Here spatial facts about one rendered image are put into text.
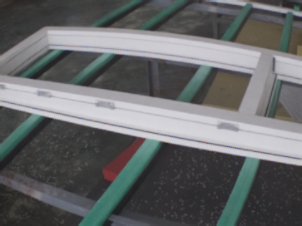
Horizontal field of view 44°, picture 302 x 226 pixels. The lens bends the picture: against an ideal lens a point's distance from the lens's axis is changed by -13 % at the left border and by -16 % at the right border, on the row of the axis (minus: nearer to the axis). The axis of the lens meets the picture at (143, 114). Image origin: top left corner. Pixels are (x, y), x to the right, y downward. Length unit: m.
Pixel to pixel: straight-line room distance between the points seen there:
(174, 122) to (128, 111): 0.11
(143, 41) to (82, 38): 0.24
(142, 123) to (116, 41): 0.51
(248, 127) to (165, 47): 0.55
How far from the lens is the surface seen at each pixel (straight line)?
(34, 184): 0.94
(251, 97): 0.99
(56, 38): 1.56
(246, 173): 0.86
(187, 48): 1.32
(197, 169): 1.31
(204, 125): 0.92
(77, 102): 1.04
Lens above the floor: 1.41
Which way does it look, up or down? 31 degrees down
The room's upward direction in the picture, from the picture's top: 4 degrees counter-clockwise
